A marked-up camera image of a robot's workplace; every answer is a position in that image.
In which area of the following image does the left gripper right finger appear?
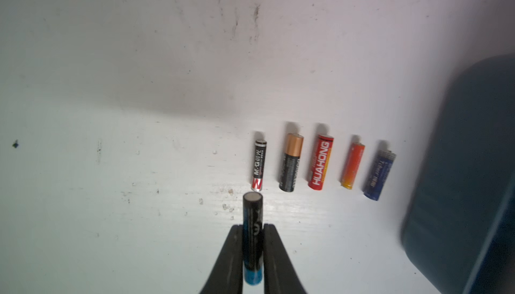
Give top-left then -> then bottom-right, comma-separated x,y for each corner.
264,224 -> 307,294

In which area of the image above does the black red slim battery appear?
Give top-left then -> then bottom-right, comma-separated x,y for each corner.
252,139 -> 267,192

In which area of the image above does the red orange battery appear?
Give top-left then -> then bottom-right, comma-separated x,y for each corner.
341,143 -> 365,189

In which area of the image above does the dark blue battery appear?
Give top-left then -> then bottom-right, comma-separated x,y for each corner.
363,150 -> 396,201

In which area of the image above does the teal plastic storage box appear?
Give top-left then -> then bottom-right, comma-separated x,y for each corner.
402,54 -> 514,293

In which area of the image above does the black teal battery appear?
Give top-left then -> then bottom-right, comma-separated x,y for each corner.
243,192 -> 264,285

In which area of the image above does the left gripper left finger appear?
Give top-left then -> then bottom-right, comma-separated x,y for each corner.
200,225 -> 244,294

